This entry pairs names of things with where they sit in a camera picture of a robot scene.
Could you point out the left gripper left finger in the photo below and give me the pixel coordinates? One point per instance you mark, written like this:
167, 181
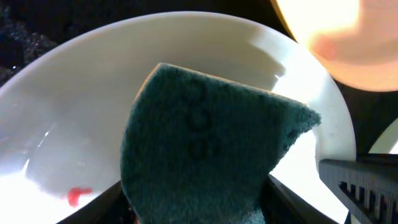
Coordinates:
109, 207

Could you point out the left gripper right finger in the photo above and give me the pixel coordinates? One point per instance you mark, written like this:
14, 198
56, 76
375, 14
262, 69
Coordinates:
279, 204

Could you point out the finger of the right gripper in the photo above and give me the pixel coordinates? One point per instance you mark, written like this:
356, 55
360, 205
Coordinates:
367, 187

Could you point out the yellow plate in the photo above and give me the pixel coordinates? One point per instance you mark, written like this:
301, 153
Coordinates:
355, 40

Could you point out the light blue plate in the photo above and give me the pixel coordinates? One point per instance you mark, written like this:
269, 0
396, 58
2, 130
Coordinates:
387, 142
63, 116

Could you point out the green yellow sponge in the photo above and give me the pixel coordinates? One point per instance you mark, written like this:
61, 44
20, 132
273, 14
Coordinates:
197, 148

